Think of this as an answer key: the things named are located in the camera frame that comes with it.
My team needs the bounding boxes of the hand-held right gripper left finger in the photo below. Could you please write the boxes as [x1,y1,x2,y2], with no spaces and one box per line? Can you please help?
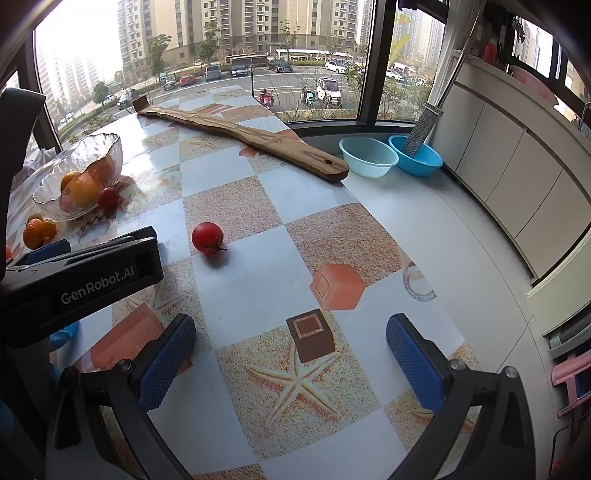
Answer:
[45,313,197,480]

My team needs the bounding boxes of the clear glass bowl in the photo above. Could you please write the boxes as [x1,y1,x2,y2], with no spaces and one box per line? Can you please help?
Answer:
[31,133,124,221]

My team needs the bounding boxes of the light blue plastic basin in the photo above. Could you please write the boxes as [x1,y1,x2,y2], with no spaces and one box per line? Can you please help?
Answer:
[339,137,399,179]

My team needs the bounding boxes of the dark window frame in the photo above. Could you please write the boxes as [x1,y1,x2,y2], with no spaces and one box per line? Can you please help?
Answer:
[0,0,444,153]

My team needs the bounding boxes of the small red tomato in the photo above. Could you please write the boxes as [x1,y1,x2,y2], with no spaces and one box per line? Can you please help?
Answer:
[97,186,122,210]

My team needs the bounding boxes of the pink plastic stool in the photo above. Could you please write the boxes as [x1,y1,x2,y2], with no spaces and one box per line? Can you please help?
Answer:
[551,353,591,418]

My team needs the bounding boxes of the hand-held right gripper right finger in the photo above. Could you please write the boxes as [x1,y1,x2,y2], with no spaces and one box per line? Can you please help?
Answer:
[385,314,550,480]

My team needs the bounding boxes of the grey plastic stool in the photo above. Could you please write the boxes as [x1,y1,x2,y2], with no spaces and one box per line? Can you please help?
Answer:
[547,320,591,361]

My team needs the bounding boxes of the beige cabinet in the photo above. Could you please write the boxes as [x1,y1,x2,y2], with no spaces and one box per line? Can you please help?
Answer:
[431,58,591,337]

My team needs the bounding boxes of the checked printed tablecloth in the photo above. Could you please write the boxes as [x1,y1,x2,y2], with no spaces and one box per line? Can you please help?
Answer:
[4,85,485,480]

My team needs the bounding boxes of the long wooden board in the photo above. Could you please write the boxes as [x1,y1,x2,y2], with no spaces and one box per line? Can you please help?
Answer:
[131,95,350,182]

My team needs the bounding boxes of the white crumpled cloth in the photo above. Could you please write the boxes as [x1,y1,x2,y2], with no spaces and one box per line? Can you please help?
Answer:
[11,138,63,190]

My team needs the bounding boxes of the fruits inside bowl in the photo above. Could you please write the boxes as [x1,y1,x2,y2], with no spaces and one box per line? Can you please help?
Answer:
[69,173,101,209]

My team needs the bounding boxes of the large mandarin with stem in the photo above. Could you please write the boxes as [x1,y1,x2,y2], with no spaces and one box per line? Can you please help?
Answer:
[22,219,46,250]

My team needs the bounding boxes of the white car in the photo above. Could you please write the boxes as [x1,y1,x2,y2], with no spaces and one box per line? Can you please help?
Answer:
[316,77,343,102]

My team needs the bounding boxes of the metal grater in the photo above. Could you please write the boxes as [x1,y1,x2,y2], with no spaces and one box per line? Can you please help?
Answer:
[401,102,441,155]

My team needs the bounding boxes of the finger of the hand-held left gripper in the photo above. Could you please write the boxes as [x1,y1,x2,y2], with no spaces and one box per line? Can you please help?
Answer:
[23,239,72,266]

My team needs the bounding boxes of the white curtain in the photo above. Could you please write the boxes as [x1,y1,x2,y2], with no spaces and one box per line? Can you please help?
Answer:
[427,0,485,112]

